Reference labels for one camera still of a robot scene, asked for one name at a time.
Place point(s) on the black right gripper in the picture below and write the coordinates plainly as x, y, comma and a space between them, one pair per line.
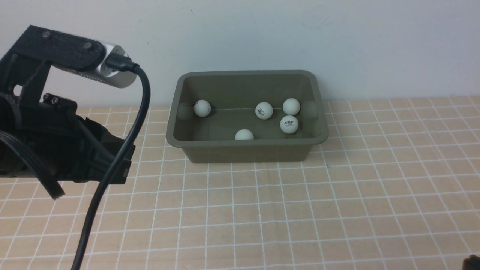
471, 263

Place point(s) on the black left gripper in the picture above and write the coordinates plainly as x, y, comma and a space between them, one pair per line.
84, 155

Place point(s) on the white ping-pong ball small mark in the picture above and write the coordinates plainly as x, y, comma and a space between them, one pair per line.
202, 108

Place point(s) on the white ping-pong ball red logo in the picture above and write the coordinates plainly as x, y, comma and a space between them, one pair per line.
244, 134

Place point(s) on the plain white ping-pong ball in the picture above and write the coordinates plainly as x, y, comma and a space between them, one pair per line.
291, 107

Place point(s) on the checkered orange tablecloth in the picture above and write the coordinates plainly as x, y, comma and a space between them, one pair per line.
395, 187

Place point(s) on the olive green plastic bin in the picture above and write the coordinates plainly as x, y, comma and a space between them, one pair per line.
233, 96

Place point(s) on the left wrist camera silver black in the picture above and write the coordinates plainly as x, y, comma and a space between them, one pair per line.
27, 63

